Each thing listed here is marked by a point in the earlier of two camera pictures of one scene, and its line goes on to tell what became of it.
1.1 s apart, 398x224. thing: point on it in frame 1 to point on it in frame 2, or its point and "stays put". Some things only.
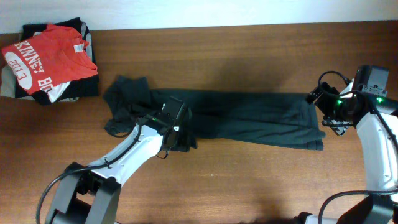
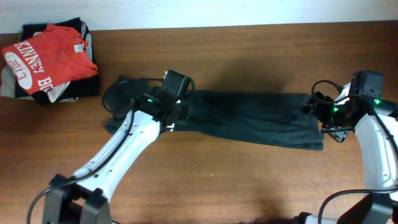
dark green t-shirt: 265,119 stays put
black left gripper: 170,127 to 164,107
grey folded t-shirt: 8,83 stays put
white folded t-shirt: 55,92 stays put
